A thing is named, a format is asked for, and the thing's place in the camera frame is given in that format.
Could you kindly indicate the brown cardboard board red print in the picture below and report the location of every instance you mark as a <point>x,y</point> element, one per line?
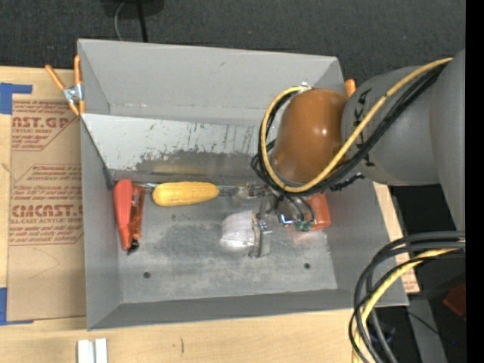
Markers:
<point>45,240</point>

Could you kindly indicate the yellow toy corn cob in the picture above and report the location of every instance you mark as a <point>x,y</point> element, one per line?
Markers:
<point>185,194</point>

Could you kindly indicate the white crumpled plastic object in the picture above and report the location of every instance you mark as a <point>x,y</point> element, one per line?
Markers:
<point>237,231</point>

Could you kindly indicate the red and orange plastic tool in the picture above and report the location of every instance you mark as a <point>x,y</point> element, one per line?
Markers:
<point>124,210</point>

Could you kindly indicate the orange-red block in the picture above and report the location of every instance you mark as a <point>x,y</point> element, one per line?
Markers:
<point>320,212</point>

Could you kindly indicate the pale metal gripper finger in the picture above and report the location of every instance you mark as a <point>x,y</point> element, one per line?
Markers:
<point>264,240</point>

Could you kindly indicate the grey metal bin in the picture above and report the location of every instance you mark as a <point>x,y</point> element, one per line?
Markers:
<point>196,274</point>

